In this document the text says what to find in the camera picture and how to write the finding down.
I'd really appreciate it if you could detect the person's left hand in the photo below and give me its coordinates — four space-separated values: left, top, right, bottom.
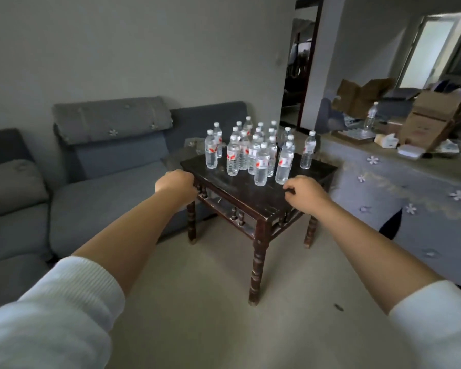
155 170 199 206

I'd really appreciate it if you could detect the person's right hand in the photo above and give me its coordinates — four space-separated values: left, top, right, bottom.
284 175 333 216

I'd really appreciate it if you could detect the small dark wooden table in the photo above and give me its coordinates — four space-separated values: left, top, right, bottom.
181 151 339 306

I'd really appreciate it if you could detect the person's right forearm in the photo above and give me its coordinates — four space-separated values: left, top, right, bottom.
310 199 445 316

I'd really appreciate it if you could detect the person's left forearm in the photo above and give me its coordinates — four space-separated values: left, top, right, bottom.
71 188 194 297

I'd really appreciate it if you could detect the group of clear water bottles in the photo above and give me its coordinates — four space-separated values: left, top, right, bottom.
204 116 318 187

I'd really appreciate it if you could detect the shallow cardboard tray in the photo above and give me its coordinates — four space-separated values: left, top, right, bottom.
336 127 376 145

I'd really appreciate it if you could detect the grey fabric sofa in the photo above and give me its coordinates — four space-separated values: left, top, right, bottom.
0 97 251 316

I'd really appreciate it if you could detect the white tissue box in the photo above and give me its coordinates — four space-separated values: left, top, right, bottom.
374 133 400 150

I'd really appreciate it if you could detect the grey folded flower-print blanket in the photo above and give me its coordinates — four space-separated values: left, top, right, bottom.
53 97 174 146

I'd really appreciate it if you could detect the single plastic drink bottle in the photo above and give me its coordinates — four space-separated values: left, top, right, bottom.
364 101 380 136

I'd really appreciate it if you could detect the flattened brown cardboard box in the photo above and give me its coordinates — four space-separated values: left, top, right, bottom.
336 77 395 119

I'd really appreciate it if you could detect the grey floral cloth cover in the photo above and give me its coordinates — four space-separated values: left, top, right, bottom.
318 130 461 297

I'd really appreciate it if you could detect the white flat food container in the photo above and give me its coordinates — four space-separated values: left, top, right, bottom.
397 144 425 159

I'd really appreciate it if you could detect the large open cardboard box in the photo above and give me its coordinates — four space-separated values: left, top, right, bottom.
399 89 461 153

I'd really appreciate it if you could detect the clear plastic packet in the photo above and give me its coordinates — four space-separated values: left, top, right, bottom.
437 139 461 156

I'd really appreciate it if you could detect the grey flower-print cushion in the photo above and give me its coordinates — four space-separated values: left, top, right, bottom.
0 159 50 222

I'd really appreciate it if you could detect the white knit left sleeve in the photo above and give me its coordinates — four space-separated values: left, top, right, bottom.
0 256 127 369

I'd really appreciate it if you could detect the white knit sleeve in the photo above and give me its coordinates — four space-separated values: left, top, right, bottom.
0 256 127 369
388 280 461 369

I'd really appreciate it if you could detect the white door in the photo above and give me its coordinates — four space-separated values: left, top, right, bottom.
397 11 461 91

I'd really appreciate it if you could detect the white knit right sleeve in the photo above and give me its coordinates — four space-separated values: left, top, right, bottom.
388 280 461 369

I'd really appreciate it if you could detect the dark wooden door frame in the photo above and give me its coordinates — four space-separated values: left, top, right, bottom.
281 0 326 132

